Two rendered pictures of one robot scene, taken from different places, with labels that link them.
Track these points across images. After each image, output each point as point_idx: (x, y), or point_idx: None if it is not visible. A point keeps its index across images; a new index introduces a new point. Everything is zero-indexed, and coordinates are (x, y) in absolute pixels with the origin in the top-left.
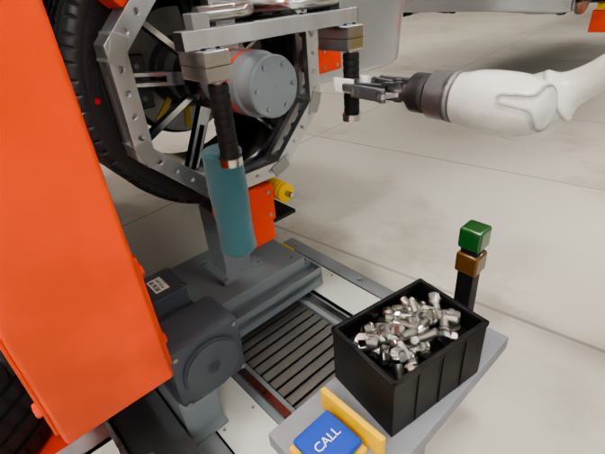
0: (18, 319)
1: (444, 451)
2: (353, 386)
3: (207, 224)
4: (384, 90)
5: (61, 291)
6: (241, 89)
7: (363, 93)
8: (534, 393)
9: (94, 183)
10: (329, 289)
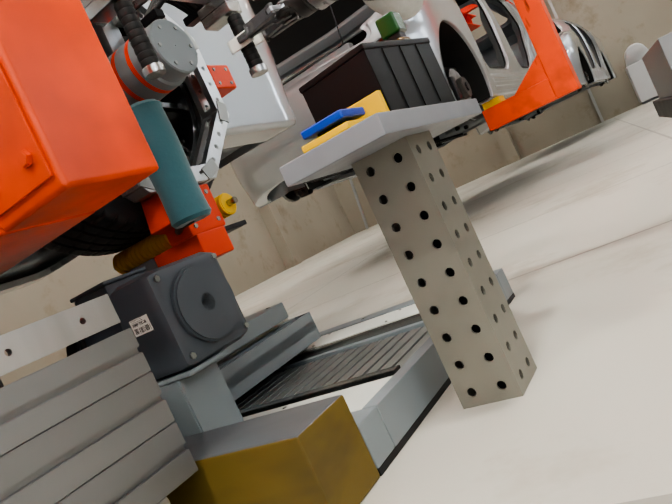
0: (5, 22)
1: (535, 332)
2: None
3: None
4: (270, 2)
5: (37, 17)
6: None
7: (255, 21)
8: (600, 271)
9: None
10: (332, 338)
